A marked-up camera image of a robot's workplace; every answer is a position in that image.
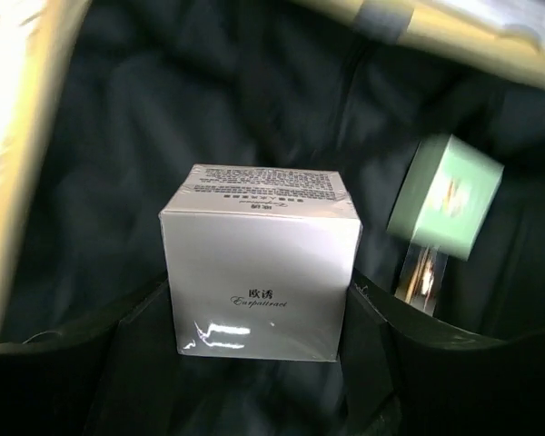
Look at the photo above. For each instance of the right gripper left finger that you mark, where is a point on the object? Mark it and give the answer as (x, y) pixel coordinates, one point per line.
(110, 372)

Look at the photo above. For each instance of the yellow suitcase black lining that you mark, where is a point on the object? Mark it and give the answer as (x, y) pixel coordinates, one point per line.
(106, 105)

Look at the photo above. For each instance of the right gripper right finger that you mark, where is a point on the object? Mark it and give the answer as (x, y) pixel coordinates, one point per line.
(406, 373)

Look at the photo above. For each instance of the white cosmetic box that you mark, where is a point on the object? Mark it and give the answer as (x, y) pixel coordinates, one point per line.
(259, 261)

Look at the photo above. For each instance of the green cosmetic box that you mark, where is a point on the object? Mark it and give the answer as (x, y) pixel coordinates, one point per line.
(445, 196)

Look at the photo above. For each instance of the clear gold pump bottle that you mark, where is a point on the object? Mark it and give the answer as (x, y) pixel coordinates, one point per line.
(420, 279)

